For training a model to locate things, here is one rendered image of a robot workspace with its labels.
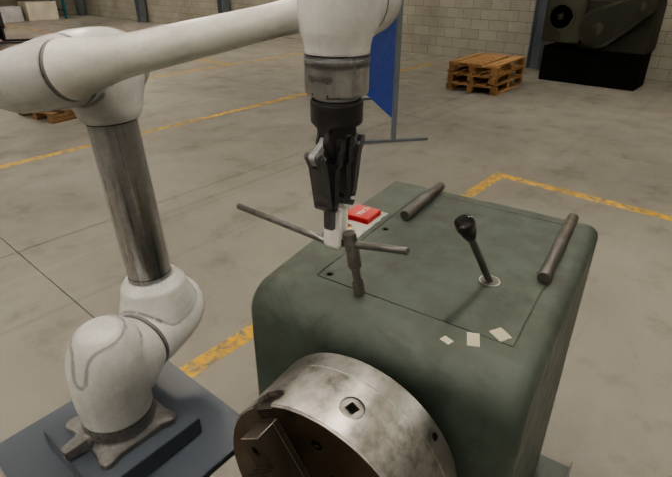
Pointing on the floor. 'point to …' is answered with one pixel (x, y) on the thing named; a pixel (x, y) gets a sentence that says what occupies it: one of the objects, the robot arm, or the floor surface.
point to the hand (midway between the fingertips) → (336, 225)
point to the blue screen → (388, 72)
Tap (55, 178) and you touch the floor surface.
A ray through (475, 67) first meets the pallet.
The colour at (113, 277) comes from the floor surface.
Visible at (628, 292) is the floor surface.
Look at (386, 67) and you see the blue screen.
